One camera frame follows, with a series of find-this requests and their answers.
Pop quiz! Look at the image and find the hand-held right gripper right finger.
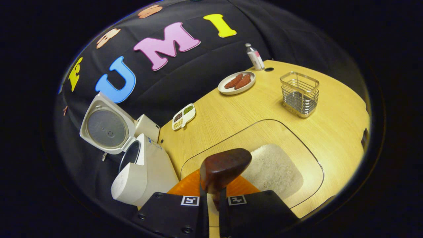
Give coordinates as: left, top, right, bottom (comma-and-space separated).
218, 175, 301, 238

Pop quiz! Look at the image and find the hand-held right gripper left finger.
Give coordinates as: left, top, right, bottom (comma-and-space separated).
132, 169, 209, 238

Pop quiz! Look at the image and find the wooden spoon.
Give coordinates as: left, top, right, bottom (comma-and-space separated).
200, 148, 252, 212

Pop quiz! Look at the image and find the white rice cooker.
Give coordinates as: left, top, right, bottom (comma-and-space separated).
79, 92, 179, 207

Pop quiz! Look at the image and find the metal wire chopstick holder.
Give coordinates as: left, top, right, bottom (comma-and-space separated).
280, 71, 320, 119

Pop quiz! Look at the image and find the clear plastic container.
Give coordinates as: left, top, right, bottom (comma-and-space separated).
180, 119, 325, 228

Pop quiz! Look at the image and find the white divided dish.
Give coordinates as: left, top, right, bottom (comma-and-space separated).
172, 103, 196, 131

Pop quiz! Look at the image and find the white round plate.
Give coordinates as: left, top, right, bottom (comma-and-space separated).
218, 71, 256, 96

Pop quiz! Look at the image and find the red sausage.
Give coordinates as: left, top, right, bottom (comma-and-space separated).
234, 74, 252, 90
224, 73, 243, 89

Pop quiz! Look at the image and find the clear bottle pink label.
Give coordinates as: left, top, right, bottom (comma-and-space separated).
245, 43, 265, 71

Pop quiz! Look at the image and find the black backdrop cloth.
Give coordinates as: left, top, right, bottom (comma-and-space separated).
55, 0, 364, 225

